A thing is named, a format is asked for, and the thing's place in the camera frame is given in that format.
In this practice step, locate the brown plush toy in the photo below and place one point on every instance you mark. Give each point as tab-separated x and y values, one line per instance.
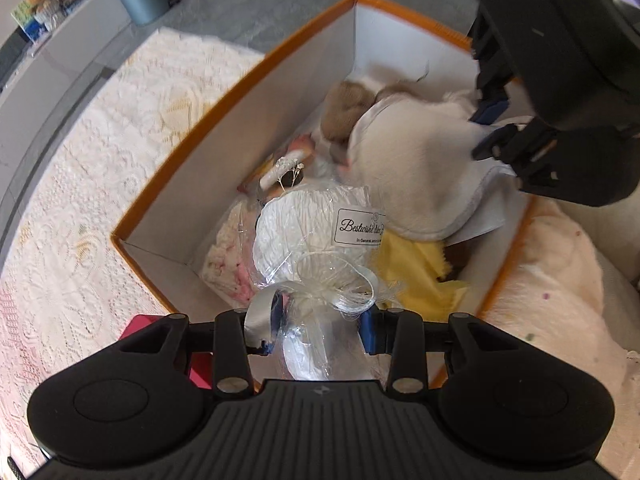
347	102

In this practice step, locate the cream towel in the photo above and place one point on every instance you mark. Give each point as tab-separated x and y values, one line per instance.
415	157

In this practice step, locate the lace table cover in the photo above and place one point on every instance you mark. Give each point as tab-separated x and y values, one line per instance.
65	291

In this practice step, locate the orange cardboard box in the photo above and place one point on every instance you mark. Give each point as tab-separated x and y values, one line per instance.
166	233

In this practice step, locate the Deeyeo wipes packet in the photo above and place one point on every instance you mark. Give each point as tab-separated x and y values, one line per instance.
281	171

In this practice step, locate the pink crochet piece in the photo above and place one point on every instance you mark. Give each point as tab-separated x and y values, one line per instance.
228	264

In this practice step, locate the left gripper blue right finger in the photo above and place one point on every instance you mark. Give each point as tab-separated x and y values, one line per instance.
371	329

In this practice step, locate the white gift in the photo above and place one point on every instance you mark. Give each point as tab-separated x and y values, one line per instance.
315	244

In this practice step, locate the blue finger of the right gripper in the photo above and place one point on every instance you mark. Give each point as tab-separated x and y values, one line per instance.
496	141
488	112

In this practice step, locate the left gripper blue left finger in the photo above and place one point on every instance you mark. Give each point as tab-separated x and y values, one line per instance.
266	313

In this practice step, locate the yellow cleaning cloth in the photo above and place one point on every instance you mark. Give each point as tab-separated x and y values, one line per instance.
418	273

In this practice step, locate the teddy bear bouquet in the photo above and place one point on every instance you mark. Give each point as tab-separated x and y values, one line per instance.
47	13

